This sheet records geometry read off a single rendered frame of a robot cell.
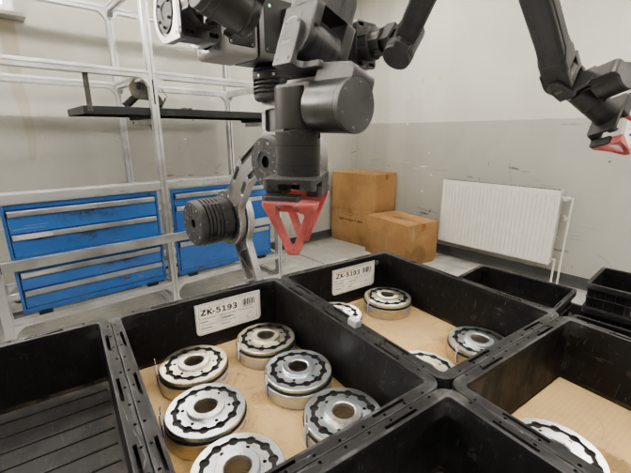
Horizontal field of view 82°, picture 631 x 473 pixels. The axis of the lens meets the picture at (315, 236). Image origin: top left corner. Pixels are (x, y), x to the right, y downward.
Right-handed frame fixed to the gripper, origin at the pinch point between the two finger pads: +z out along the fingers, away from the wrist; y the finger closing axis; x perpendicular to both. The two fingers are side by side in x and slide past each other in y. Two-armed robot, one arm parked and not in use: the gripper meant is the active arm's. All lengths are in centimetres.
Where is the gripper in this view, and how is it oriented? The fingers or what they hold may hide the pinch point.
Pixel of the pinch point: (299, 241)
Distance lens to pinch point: 50.0
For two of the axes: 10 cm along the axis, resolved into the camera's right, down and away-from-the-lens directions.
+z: -0.1, 9.6, 2.9
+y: 1.8, -2.8, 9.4
